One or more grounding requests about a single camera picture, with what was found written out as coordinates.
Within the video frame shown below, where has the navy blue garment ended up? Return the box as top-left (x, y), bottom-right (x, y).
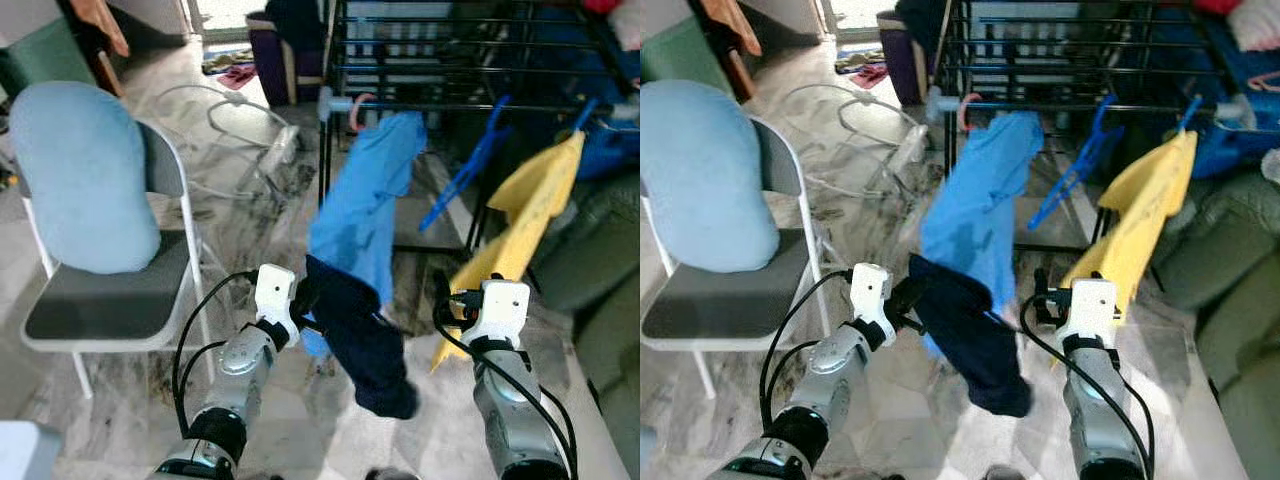
top-left (908, 253), bottom-right (1033, 419)
top-left (303, 255), bottom-right (421, 421)

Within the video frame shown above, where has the light blue pillow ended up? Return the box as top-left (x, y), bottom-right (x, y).
top-left (10, 80), bottom-right (161, 276)
top-left (640, 78), bottom-right (781, 273)

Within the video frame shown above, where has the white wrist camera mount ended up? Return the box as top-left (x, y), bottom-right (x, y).
top-left (1065, 278), bottom-right (1118, 346)
top-left (480, 280), bottom-right (531, 349)
top-left (850, 263), bottom-right (893, 321)
top-left (253, 263), bottom-right (298, 323)

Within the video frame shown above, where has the blue cloth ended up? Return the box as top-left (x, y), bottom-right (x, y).
top-left (1190, 10), bottom-right (1280, 181)
top-left (530, 10), bottom-right (641, 181)

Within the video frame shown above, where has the white power strip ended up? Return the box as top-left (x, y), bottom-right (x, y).
top-left (780, 85), bottom-right (931, 201)
top-left (150, 85), bottom-right (301, 201)

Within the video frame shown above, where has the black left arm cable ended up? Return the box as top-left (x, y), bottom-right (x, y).
top-left (170, 268), bottom-right (261, 441)
top-left (756, 266), bottom-right (856, 441)

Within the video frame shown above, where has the dark grey-green sofa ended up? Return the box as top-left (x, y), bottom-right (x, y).
top-left (1140, 165), bottom-right (1280, 480)
top-left (530, 170), bottom-right (641, 480)

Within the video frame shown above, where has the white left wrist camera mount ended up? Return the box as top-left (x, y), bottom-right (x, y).
top-left (253, 263), bottom-right (298, 323)
top-left (850, 263), bottom-right (893, 321)

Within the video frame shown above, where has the green cabinet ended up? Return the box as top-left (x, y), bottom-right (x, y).
top-left (640, 15), bottom-right (733, 96)
top-left (0, 15), bottom-right (98, 101)

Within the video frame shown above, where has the blue shirt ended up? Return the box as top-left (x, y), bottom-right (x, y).
top-left (300, 110), bottom-right (429, 359)
top-left (918, 110), bottom-right (1046, 361)

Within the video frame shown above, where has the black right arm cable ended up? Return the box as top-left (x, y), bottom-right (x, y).
top-left (1018, 293), bottom-right (1159, 476)
top-left (432, 295), bottom-right (581, 476)

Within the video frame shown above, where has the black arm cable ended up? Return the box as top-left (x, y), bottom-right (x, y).
top-left (170, 268), bottom-right (261, 441)
top-left (432, 295), bottom-right (581, 476)
top-left (1018, 293), bottom-right (1159, 476)
top-left (756, 266), bottom-right (856, 441)

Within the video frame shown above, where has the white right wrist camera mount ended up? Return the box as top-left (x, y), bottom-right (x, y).
top-left (480, 280), bottom-right (531, 349)
top-left (1065, 278), bottom-right (1118, 346)

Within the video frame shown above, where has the yellow t-shirt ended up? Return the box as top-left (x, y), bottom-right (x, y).
top-left (430, 130), bottom-right (586, 373)
top-left (1050, 130), bottom-right (1199, 366)

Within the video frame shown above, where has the pink hanger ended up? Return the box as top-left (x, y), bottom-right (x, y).
top-left (348, 92), bottom-right (379, 133)
top-left (955, 90), bottom-right (986, 133)

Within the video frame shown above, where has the white folding chair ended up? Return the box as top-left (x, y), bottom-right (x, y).
top-left (640, 118), bottom-right (831, 401)
top-left (20, 118), bottom-right (206, 401)

